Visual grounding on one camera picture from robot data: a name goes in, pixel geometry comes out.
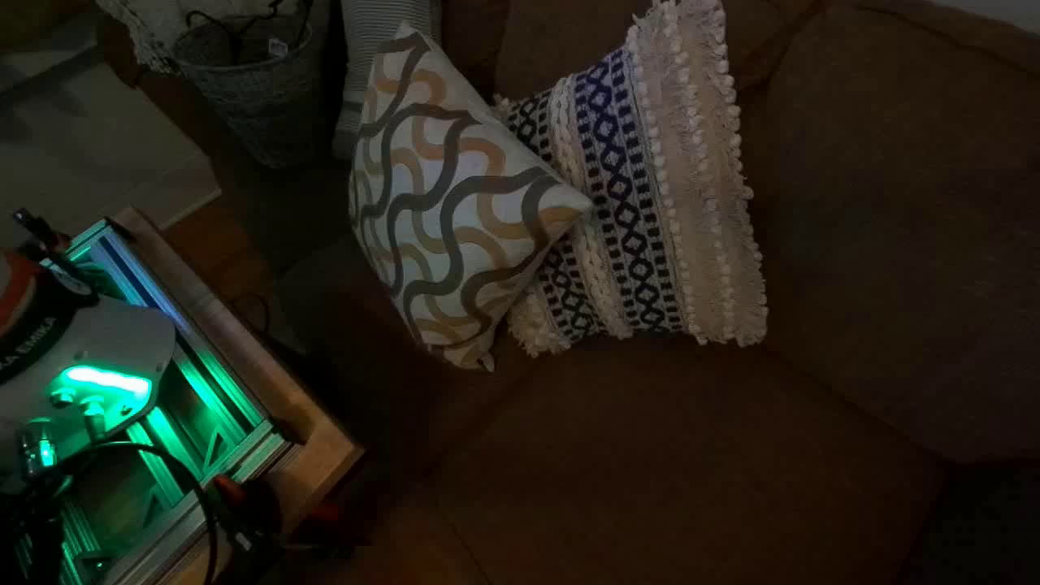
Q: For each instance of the red clamp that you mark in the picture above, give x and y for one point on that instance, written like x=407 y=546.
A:
x=246 y=503

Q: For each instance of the brown fabric sofa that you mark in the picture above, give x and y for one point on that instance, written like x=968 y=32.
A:
x=671 y=467

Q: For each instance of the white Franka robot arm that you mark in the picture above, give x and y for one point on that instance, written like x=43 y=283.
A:
x=99 y=347

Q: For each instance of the white cloth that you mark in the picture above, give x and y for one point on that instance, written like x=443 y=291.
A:
x=277 y=45

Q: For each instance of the blue white fringed pillow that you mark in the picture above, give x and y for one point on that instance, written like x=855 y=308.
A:
x=671 y=196

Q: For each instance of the woven grey basket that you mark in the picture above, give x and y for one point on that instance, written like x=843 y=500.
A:
x=262 y=108

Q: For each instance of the light floor rug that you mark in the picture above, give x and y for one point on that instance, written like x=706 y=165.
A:
x=99 y=165

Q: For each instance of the wave pattern throw pillow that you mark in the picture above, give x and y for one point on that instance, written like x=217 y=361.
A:
x=457 y=215

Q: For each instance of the aluminium profile frame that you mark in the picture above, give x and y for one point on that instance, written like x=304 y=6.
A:
x=217 y=410

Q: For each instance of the fluffy white blanket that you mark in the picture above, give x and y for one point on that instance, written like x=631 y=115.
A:
x=142 y=22

